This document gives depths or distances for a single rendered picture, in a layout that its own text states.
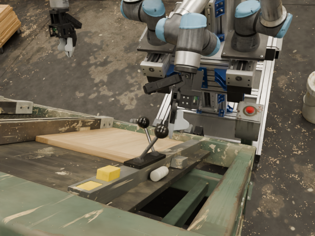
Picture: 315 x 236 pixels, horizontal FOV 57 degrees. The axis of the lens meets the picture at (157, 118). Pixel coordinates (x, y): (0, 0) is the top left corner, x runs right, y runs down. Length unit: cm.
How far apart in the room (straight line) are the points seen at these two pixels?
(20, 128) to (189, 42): 63
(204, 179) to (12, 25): 378
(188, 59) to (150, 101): 204
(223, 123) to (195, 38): 155
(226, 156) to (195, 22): 75
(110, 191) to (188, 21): 51
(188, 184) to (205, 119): 130
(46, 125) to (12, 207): 85
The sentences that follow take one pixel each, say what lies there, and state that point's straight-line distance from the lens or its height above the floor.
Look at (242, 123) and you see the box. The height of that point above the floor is 90.
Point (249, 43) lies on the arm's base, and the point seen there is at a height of 109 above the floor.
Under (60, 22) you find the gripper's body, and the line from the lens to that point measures 135.
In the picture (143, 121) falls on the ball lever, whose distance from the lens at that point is 88.
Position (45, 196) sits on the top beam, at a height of 182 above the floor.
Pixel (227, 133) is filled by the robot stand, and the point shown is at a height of 21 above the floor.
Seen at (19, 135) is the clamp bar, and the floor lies 139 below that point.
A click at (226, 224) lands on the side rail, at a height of 164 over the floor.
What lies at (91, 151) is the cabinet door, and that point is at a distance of 100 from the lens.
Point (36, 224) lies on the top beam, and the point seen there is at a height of 186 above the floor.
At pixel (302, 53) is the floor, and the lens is 328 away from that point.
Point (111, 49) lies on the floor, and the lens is 361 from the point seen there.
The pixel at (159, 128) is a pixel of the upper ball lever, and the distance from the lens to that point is 74.
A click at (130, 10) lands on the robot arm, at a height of 123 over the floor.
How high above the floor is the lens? 211
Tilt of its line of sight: 51 degrees down
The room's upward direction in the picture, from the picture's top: 17 degrees counter-clockwise
